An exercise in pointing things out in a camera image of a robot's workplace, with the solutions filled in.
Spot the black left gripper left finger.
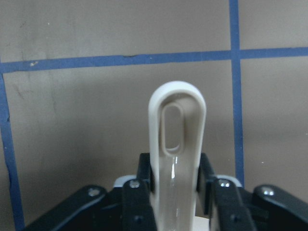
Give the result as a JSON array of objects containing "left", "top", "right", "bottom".
[{"left": 122, "top": 153, "right": 157, "bottom": 231}]

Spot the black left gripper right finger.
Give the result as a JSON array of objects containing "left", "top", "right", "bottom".
[{"left": 197, "top": 153, "right": 255, "bottom": 231}]

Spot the beige plastic dustpan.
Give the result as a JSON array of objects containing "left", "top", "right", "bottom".
[{"left": 148, "top": 81, "right": 206, "bottom": 231}]

